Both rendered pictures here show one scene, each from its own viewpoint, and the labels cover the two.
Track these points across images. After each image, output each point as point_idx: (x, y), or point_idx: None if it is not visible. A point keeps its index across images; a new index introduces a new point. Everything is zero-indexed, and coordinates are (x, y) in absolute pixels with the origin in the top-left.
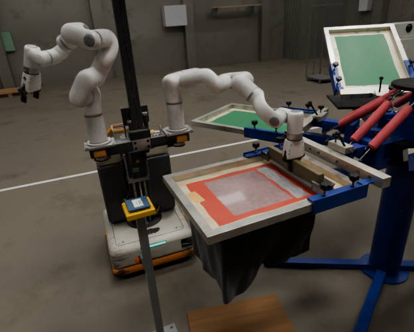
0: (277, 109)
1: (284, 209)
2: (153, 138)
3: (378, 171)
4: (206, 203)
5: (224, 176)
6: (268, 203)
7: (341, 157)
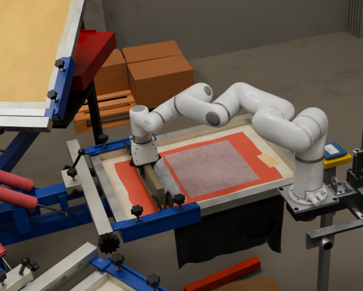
0: (156, 114)
1: (182, 131)
2: (341, 181)
3: (70, 147)
4: (255, 152)
5: (232, 189)
6: (191, 150)
7: (84, 170)
